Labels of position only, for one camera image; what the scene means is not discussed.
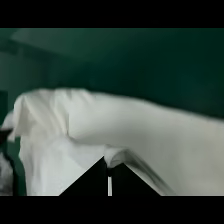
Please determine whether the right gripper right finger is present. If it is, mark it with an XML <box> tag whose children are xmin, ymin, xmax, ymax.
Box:
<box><xmin>111</xmin><ymin>162</ymin><xmax>165</xmax><ymax>197</ymax></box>

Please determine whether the white shirt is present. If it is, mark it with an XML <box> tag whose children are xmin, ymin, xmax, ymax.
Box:
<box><xmin>0</xmin><ymin>87</ymin><xmax>224</xmax><ymax>197</ymax></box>

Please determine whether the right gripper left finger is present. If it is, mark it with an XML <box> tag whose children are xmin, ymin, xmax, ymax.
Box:
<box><xmin>59</xmin><ymin>156</ymin><xmax>109</xmax><ymax>197</ymax></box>

